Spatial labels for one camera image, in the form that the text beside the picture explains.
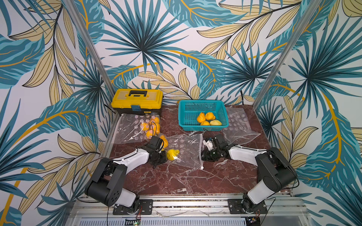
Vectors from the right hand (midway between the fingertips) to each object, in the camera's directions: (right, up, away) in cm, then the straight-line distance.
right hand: (201, 157), depth 91 cm
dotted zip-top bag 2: (-45, +19, +6) cm, 49 cm away
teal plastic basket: (-6, +32, +24) cm, 40 cm away
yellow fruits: (-18, +3, -4) cm, 19 cm away
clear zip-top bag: (+28, +16, +10) cm, 34 cm away
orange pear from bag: (+2, +26, +16) cm, 30 cm away
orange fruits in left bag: (-34, +18, +13) cm, 41 cm away
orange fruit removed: (-23, +10, +3) cm, 26 cm away
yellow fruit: (+5, +22, +12) cm, 26 cm away
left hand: (-23, -2, -2) cm, 23 cm away
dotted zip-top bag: (-7, +6, +4) cm, 10 cm away
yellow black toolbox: (-44, +38, +10) cm, 59 cm away
